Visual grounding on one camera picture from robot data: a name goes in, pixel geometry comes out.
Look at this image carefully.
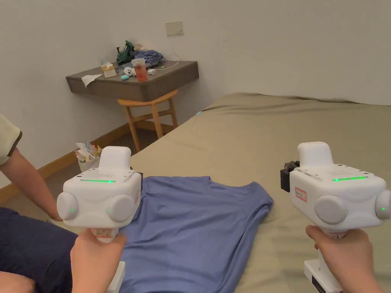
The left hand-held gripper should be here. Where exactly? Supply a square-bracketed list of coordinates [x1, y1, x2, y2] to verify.
[56, 146, 144, 293]

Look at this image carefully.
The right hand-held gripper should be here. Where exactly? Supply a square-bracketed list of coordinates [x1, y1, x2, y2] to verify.
[280, 141, 391, 293]

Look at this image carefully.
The person's right hand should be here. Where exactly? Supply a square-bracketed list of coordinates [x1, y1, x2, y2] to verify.
[305, 225, 383, 293]

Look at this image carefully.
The person's left hand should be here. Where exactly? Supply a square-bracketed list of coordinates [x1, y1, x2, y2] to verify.
[70, 227, 128, 293]

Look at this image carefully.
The white bag of rubbish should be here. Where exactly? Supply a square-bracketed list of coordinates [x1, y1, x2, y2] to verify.
[75, 140, 103, 181]

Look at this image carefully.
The bed with beige sheet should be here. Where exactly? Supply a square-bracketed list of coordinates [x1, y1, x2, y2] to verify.
[46, 92, 391, 293]

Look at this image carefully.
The wooden stool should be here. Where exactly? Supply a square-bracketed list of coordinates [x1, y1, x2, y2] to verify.
[117, 90, 179, 153]

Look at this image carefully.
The blue shirt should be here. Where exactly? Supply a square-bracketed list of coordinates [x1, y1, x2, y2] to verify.
[115, 175, 275, 293]

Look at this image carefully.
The grey wall-mounted shelf with clutter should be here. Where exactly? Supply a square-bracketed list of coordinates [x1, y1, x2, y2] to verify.
[65, 39, 200, 103]

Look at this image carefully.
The beige wall socket plate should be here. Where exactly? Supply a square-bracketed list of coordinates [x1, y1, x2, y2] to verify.
[165, 21, 185, 36]

